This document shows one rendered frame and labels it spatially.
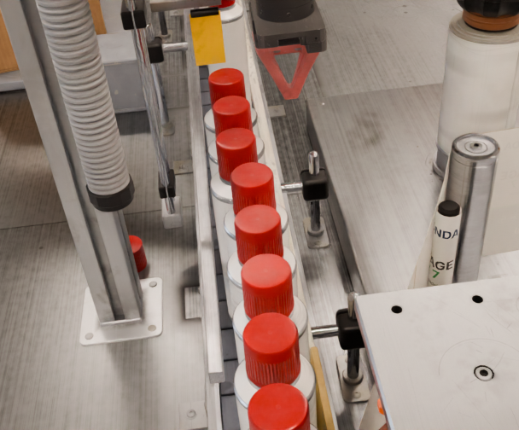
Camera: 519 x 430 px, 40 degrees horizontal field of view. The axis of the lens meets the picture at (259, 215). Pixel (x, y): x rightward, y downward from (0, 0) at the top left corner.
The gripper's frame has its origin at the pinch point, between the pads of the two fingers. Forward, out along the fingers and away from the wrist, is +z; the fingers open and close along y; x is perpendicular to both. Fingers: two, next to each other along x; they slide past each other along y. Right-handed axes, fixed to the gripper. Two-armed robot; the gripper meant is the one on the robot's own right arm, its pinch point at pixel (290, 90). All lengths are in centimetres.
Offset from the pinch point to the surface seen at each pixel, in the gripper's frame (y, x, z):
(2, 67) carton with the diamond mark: 44, 44, 15
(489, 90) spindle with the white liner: -3.2, -20.6, 0.9
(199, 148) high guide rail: -1.1, 10.6, 5.1
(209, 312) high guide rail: -25.6, 10.4, 5.3
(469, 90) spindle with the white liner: -2.3, -18.7, 1.2
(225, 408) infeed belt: -29.4, 10.2, 13.6
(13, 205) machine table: 10.2, 36.9, 17.9
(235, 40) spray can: 14.0, 5.0, 0.1
